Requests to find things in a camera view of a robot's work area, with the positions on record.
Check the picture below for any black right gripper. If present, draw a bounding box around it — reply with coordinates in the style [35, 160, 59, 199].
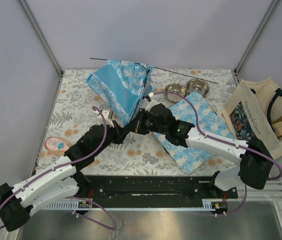
[125, 107, 168, 134]

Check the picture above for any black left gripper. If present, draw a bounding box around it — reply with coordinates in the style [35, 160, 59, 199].
[93, 120, 130, 157]

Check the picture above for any blue snowman pet tent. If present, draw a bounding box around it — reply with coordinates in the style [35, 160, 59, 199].
[86, 60, 154, 126]

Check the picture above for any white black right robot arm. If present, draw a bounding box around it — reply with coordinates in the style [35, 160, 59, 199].
[129, 103, 273, 198]

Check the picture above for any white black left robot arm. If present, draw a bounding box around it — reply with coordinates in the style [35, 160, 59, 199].
[0, 123, 134, 232]

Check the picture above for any left steel pet bowl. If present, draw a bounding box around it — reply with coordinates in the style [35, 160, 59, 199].
[164, 83, 188, 103]

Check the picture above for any steel pet bowl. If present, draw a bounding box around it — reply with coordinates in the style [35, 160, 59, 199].
[164, 83, 188, 103]
[186, 78, 210, 97]

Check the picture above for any right steel pet bowl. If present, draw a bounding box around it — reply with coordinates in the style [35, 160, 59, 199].
[186, 78, 210, 97]

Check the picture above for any blue snowman tent mat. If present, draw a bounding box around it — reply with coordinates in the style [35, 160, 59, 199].
[156, 92, 237, 174]

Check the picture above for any pink pet toy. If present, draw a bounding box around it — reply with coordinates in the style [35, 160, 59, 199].
[44, 136, 69, 151]

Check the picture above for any floral white tablecloth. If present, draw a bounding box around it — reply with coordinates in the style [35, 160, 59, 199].
[36, 69, 236, 176]

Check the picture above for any beige canvas tote bag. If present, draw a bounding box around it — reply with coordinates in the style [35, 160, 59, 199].
[221, 78, 282, 160]

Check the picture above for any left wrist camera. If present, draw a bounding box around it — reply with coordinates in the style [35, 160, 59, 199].
[94, 110, 114, 128]

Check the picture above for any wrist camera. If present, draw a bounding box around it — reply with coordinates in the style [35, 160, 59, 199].
[144, 92, 157, 105]
[94, 110, 114, 128]

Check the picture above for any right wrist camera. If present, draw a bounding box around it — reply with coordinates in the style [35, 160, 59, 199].
[144, 92, 157, 105]

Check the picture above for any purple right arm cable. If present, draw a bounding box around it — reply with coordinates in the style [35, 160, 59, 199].
[150, 90, 282, 218]

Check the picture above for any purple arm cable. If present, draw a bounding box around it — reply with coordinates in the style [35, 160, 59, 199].
[0, 106, 118, 231]
[150, 90, 282, 218]

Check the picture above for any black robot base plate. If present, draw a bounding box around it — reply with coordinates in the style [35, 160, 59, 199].
[75, 175, 238, 211]

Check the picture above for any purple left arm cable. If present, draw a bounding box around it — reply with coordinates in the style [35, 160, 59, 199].
[0, 106, 118, 231]

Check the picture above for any white slotted cable duct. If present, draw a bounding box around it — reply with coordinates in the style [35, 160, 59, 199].
[43, 196, 216, 212]

